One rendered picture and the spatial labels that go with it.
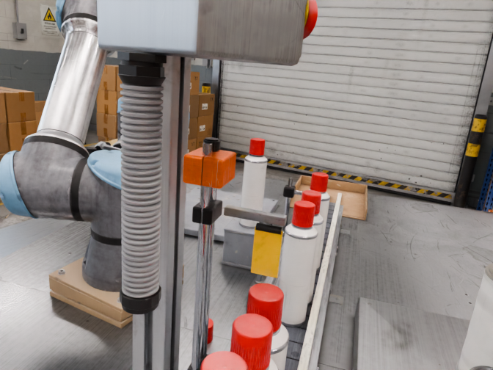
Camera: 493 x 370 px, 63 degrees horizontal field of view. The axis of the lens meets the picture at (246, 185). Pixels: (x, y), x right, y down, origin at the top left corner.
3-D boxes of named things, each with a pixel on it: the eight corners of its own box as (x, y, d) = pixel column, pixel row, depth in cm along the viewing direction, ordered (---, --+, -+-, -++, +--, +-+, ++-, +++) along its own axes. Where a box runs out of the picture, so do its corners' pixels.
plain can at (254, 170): (257, 230, 93) (266, 142, 87) (236, 226, 94) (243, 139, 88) (263, 222, 97) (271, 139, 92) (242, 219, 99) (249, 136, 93)
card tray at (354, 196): (365, 220, 130) (367, 208, 129) (286, 207, 137) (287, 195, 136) (365, 194, 158) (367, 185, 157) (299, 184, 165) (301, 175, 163)
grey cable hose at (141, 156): (148, 321, 33) (152, 53, 27) (111, 311, 34) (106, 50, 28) (167, 299, 37) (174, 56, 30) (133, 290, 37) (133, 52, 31)
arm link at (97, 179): (148, 241, 71) (150, 168, 67) (70, 235, 70) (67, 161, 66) (161, 214, 82) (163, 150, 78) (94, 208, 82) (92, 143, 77)
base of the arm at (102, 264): (130, 302, 71) (130, 251, 67) (64, 276, 76) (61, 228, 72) (177, 263, 84) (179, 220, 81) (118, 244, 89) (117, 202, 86)
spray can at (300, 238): (303, 330, 65) (320, 211, 59) (271, 323, 66) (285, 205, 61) (307, 313, 70) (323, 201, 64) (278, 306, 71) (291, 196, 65)
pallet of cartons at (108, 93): (155, 186, 416) (158, 70, 383) (93, 171, 449) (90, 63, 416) (213, 164, 522) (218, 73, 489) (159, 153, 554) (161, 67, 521)
